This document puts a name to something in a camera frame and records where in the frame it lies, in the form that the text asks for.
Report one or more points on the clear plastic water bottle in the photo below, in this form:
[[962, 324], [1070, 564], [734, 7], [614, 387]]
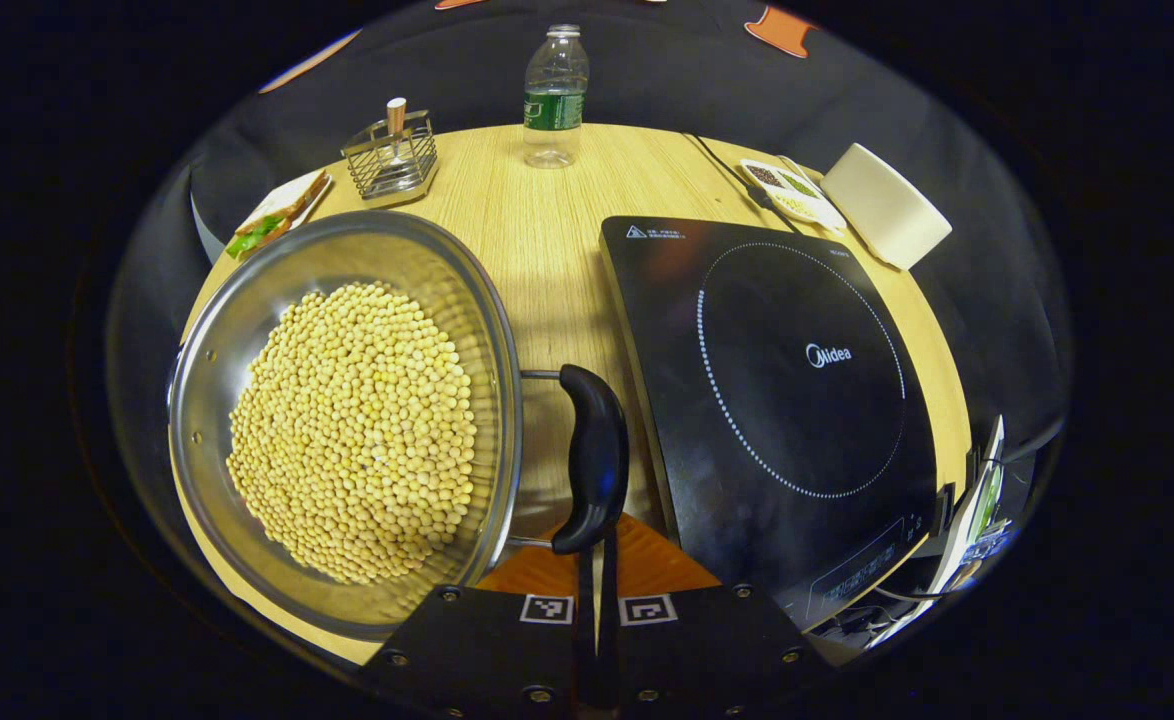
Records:
[[554, 110]]

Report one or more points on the pile of soybeans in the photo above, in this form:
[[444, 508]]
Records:
[[357, 430]]

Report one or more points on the white and green object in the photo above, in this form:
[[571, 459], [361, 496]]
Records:
[[982, 500]]

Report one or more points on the sandwich with lettuce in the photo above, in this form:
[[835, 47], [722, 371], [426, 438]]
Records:
[[272, 222]]

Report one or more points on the white toaster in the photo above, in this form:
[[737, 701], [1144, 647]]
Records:
[[887, 205]]

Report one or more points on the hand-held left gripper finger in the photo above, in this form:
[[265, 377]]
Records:
[[585, 650], [609, 650]]

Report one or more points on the white seasoning tray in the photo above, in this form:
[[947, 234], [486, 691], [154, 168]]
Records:
[[792, 195]]

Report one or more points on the stainless steel pot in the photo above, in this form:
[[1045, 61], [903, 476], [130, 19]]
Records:
[[347, 250]]

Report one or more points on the white sandwich plate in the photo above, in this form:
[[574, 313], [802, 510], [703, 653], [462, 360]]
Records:
[[297, 192]]

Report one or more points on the black induction cooktop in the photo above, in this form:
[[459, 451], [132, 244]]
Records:
[[777, 400]]

